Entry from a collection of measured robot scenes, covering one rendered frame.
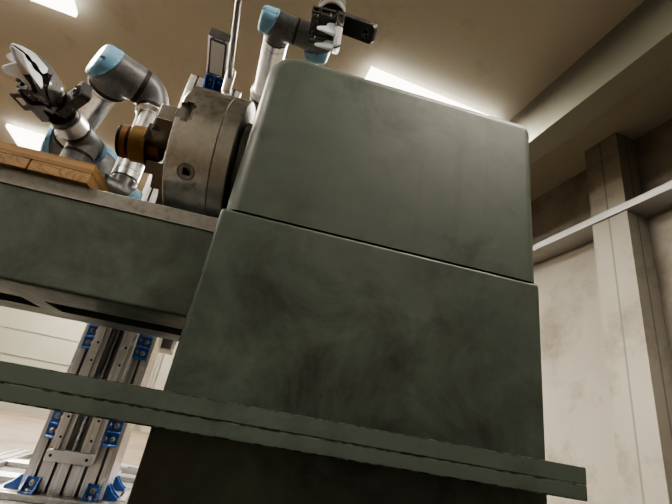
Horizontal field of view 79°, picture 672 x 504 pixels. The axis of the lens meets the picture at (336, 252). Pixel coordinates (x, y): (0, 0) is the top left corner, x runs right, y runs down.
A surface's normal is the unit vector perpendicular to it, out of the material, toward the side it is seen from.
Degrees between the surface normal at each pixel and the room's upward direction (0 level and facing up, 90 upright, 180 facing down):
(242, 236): 90
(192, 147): 116
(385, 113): 90
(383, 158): 90
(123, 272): 90
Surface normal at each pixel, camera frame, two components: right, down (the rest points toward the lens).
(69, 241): 0.21, -0.37
